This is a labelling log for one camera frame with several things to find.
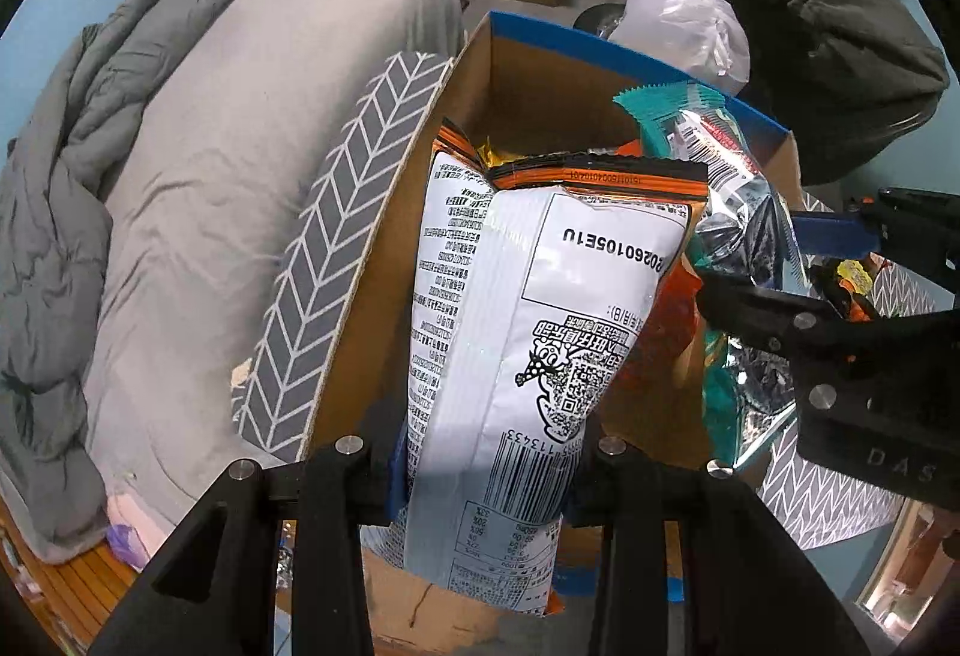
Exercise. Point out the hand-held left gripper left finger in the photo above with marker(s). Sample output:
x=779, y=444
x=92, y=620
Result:
x=395, y=483

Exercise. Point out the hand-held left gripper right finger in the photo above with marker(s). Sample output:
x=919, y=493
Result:
x=600, y=483

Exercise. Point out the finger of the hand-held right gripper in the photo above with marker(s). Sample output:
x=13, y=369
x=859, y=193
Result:
x=757, y=315
x=832, y=232

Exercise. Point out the teal snack packet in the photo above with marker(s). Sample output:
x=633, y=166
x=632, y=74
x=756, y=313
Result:
x=742, y=206

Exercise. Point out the white snack packet orange edges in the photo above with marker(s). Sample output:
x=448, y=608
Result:
x=510, y=296

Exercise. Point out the blue-rimmed cardboard box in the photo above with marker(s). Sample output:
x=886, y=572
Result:
x=375, y=251

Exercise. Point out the dark snack packet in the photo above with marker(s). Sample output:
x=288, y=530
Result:
x=851, y=277

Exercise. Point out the grey hoodie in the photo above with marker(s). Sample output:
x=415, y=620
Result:
x=847, y=71

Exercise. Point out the grey herringbone table cover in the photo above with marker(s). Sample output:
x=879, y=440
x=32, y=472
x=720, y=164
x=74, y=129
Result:
x=315, y=281

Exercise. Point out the white plastic bag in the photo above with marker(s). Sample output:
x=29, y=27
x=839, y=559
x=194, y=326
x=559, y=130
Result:
x=682, y=26

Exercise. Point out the bed with grey sheet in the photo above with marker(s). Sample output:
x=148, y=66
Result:
x=247, y=124

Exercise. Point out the grey comforter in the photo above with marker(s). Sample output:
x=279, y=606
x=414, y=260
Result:
x=60, y=251

